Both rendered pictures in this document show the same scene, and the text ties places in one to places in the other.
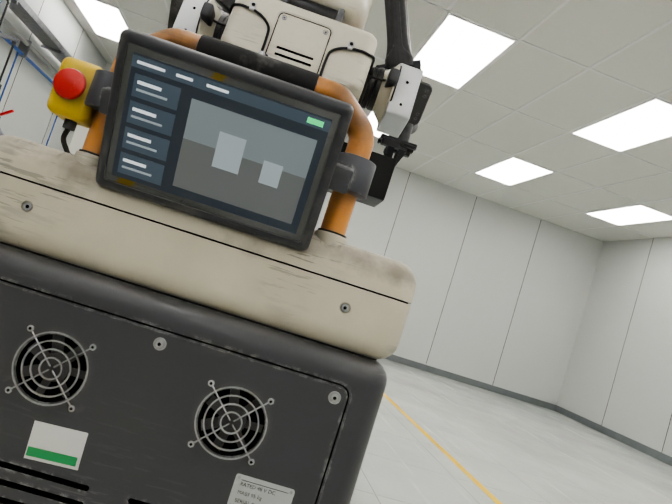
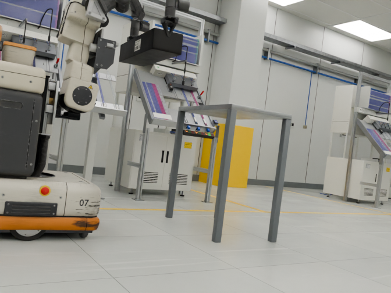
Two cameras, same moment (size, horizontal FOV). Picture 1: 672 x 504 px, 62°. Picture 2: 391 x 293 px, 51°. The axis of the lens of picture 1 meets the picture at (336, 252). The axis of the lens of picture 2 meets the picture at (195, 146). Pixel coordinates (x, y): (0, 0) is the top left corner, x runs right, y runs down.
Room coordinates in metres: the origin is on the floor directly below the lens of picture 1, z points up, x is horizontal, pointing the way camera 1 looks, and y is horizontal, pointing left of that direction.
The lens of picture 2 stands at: (0.77, -2.15, 0.54)
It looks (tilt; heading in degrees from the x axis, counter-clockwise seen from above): 0 degrees down; 65
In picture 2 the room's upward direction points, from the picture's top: 7 degrees clockwise
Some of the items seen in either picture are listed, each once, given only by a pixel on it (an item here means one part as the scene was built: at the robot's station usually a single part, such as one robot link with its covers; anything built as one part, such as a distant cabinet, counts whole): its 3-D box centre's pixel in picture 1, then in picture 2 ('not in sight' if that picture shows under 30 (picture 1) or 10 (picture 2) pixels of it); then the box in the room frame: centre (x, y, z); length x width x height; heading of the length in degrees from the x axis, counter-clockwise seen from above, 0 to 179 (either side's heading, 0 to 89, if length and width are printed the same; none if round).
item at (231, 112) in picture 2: not in sight; (223, 169); (2.11, 0.25, 0.40); 0.70 x 0.45 x 0.80; 94
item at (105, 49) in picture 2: not in sight; (98, 52); (1.18, 0.19, 0.99); 0.28 x 0.16 x 0.22; 94
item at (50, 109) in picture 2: not in sight; (66, 104); (1.05, 0.25, 0.68); 0.28 x 0.27 x 0.25; 94
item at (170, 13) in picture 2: (399, 135); (170, 14); (1.49, -0.07, 1.21); 0.10 x 0.07 x 0.07; 94
